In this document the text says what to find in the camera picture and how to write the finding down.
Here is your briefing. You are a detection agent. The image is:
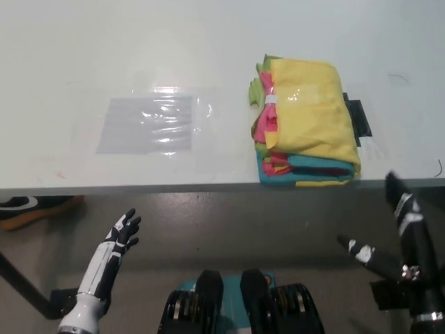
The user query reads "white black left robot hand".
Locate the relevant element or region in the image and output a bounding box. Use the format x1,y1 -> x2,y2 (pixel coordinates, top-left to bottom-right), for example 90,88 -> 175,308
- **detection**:
76,207 -> 142,303

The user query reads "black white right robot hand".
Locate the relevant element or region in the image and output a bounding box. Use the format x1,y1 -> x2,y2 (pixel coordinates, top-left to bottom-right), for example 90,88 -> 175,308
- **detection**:
337,170 -> 445,319

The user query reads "teal microfibre cloth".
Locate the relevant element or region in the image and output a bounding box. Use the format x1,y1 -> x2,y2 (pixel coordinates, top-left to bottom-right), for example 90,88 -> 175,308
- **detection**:
255,149 -> 361,189

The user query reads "yellow microfibre cloth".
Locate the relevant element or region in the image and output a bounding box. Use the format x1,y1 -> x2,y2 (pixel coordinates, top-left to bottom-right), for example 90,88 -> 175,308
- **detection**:
264,59 -> 362,175

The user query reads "black teal robot torso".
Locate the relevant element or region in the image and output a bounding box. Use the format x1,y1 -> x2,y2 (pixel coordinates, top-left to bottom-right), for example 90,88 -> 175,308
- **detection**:
156,267 -> 326,334

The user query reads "black floor plate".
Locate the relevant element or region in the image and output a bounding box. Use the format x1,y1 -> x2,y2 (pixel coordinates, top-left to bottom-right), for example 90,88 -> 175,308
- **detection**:
49,287 -> 81,319
369,277 -> 415,310

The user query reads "black table leg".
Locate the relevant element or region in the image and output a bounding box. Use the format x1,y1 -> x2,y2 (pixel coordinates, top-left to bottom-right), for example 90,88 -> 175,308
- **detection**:
0,249 -> 54,319

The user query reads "black orange shoe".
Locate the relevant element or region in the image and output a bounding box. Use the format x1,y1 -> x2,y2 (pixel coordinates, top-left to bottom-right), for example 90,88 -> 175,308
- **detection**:
0,195 -> 85,232

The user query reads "clear plastic bag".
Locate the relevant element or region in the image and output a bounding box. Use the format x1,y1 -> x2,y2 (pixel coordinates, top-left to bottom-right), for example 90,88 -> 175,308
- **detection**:
95,95 -> 194,155

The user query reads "black tape strip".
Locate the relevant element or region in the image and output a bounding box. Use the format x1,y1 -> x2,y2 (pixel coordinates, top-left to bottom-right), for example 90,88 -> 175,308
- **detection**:
342,92 -> 375,148

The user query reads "clear plastic sheet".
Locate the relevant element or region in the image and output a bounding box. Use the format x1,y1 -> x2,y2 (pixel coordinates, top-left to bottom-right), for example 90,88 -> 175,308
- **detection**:
67,71 -> 224,175

